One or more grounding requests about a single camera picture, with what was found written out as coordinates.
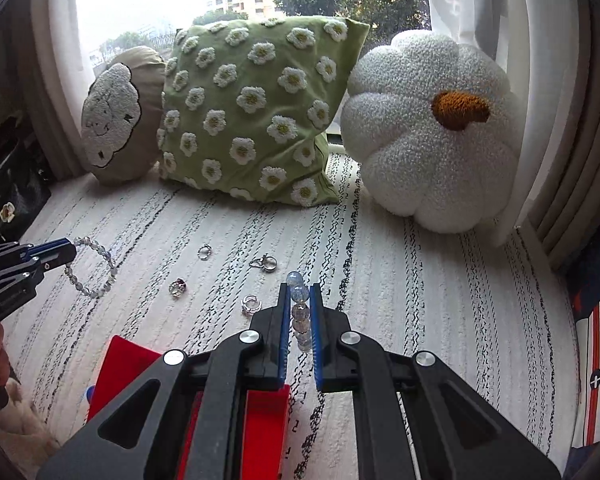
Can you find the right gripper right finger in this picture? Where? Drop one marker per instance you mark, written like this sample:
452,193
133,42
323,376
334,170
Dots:
414,417

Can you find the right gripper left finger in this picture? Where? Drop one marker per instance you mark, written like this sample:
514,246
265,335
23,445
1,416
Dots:
183,416

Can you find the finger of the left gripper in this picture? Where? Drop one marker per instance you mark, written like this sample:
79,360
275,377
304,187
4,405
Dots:
55,261
61,242

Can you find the black bag with flower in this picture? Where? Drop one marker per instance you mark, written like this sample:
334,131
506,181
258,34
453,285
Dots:
25,177

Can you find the beige sheep face pillow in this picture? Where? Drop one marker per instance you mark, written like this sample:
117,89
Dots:
121,115

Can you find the small silver ear cuff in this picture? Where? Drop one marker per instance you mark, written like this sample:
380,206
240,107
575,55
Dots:
251,305

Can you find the white red blue fabric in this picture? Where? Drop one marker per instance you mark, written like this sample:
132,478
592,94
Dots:
584,456

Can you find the green daisy pillow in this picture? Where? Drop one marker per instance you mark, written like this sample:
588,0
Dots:
246,106

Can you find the white pumpkin plush pillow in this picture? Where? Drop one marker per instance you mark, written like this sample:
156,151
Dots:
436,129

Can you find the white curtain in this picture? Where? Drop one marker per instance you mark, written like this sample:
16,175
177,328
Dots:
536,43

